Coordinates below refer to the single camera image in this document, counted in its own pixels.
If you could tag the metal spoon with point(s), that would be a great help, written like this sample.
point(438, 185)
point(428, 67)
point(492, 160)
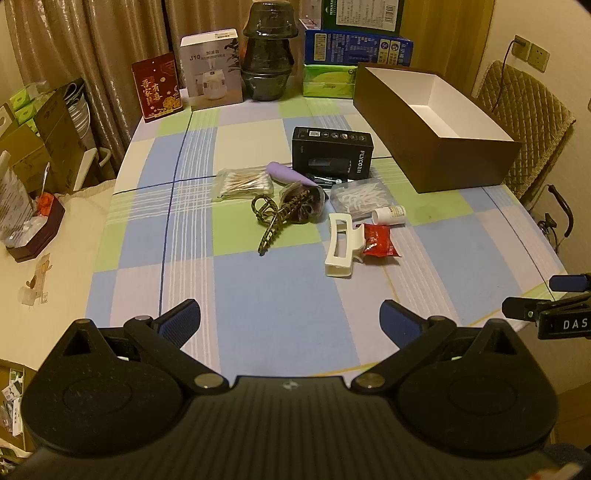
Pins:
point(45, 180)

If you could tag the orange wrapper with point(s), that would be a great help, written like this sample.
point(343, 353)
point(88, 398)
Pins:
point(46, 203)

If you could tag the dark red octagonal box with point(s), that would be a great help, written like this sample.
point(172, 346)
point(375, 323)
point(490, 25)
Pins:
point(41, 230)

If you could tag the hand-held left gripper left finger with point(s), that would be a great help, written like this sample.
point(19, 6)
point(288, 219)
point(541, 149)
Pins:
point(178, 318)

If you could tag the stack of green tissue packs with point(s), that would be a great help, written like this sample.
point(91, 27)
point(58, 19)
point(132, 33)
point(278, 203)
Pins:
point(25, 104)

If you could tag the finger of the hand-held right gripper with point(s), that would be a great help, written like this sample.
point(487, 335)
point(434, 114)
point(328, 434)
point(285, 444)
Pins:
point(517, 308)
point(565, 282)

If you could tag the dark green carton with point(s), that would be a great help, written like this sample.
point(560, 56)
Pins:
point(364, 14)

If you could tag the brown cardboard box white inside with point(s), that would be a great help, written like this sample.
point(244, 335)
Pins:
point(461, 161)

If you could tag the red snack packet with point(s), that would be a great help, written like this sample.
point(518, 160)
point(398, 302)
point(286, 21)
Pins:
point(378, 240)

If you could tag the bag of cotton swabs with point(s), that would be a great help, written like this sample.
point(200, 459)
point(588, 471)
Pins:
point(242, 183)

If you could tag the green tissue pack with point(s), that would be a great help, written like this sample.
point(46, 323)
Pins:
point(328, 81)

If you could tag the stack of foil plates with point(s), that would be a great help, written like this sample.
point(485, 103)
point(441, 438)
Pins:
point(76, 110)

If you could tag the clear bag of white picks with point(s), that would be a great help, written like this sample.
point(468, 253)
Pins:
point(360, 196)

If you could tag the brown carton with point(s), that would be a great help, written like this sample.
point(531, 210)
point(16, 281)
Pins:
point(64, 138)

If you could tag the wall outlet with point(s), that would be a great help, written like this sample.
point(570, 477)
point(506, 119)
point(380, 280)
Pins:
point(538, 55)

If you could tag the red gift box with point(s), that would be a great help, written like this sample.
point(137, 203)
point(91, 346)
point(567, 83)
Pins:
point(157, 90)

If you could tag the white humidifier box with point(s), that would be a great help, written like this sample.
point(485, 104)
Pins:
point(210, 69)

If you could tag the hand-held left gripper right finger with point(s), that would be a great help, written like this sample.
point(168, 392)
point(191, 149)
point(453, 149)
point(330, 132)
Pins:
point(397, 318)

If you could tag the small white bottle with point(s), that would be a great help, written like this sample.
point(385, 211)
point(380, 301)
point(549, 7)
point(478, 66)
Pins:
point(388, 215)

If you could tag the white hair claw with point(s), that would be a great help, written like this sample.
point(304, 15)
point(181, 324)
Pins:
point(339, 270)

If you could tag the black product box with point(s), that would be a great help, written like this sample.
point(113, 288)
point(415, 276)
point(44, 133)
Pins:
point(332, 159)

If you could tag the black metal frame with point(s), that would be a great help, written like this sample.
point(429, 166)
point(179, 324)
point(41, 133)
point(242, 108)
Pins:
point(561, 203)

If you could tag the checked tablecloth desktop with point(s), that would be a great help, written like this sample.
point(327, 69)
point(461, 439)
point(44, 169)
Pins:
point(277, 300)

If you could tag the stack of black bowls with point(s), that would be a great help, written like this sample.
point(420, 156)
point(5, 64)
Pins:
point(268, 69)

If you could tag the clear hook card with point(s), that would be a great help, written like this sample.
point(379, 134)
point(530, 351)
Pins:
point(34, 281)

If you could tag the chair with quilted cushion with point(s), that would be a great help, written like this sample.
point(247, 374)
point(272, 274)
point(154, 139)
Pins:
point(521, 106)

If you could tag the purple tube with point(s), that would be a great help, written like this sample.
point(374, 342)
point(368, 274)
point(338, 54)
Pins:
point(286, 171)

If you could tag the dark brown scrunchie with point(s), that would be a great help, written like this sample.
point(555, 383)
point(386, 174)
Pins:
point(307, 205)

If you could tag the beige curtain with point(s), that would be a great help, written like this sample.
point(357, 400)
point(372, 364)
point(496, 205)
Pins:
point(106, 46)

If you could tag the cardboard box with clutter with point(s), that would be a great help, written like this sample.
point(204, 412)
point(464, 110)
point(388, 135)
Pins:
point(11, 406)

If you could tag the blue carton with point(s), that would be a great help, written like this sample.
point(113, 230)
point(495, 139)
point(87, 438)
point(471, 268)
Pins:
point(355, 46)

